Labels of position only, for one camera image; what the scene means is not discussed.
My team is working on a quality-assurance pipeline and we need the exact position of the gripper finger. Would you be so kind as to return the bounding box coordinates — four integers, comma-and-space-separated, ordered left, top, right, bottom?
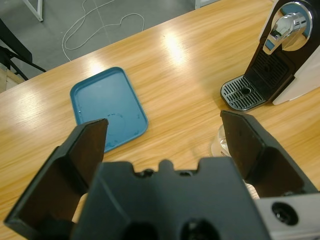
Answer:
3, 118, 110, 240
219, 110, 320, 200

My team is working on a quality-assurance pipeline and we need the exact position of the clear glass cup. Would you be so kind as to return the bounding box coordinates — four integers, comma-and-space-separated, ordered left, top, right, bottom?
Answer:
210, 124, 231, 159

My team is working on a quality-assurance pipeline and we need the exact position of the white capsule coffee machine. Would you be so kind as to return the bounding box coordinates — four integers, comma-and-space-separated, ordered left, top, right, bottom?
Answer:
219, 0, 320, 113

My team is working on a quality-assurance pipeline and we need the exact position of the metal grid drip tray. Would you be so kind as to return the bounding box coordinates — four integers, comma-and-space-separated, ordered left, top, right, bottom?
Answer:
219, 74, 266, 113

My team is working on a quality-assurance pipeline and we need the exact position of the teal plastic serving tray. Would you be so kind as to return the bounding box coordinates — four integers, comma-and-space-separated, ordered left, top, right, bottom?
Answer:
69, 66, 150, 154

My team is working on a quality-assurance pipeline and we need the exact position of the light wooden crate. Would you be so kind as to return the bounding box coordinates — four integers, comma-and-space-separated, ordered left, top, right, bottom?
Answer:
0, 66, 26, 93

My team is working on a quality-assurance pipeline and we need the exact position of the black chair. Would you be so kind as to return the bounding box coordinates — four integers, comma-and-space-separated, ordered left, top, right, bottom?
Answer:
0, 17, 48, 82

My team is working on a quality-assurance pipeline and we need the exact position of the white floor cable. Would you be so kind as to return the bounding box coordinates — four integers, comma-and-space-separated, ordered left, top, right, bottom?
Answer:
61, 0, 146, 61

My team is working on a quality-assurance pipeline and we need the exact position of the white table frame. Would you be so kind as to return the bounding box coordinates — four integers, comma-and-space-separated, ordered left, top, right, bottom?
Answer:
194, 0, 222, 10
23, 0, 45, 23

